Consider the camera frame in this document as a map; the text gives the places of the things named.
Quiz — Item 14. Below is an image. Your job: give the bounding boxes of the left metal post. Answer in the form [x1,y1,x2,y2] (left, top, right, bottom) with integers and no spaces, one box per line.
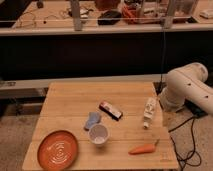
[70,0,82,31]

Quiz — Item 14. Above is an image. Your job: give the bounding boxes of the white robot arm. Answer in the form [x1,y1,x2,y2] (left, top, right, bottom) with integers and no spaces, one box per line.
[159,62,213,116]

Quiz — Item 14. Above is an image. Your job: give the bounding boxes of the orange pepper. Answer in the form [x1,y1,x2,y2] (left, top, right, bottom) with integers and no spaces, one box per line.
[129,140,159,155]

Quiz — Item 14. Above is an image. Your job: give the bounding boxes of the right metal post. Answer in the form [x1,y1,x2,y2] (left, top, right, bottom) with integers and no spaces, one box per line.
[163,0,176,29]

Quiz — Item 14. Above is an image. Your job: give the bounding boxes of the orange plate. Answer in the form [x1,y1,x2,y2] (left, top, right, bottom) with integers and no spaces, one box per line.
[37,130,78,171]

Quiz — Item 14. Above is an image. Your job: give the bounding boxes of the metal post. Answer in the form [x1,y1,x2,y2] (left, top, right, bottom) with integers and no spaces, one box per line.
[70,0,82,31]
[163,0,176,29]

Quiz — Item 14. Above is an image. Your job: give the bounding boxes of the orange tool on bench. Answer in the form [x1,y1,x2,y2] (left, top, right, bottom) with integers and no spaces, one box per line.
[122,6,138,24]

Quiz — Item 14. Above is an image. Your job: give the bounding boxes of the black floor cable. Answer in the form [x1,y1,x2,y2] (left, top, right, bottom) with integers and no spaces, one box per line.
[168,114,203,171]

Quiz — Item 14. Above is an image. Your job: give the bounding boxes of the white paper cup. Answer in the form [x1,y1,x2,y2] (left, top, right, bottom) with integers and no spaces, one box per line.
[88,124,109,147]

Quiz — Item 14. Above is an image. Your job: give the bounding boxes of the blue cloth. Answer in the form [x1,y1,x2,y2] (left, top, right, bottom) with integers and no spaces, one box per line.
[84,112,101,131]

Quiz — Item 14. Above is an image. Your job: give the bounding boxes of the white tube bottle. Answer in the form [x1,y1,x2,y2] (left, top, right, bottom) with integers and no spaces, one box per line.
[143,97,157,129]

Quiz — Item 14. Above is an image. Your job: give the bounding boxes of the black hanging cable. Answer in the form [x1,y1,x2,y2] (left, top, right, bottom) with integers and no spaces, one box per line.
[157,26,167,94]

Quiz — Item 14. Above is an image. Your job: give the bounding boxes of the black bag on bench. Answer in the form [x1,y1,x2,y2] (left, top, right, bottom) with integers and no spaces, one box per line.
[97,10,121,25]

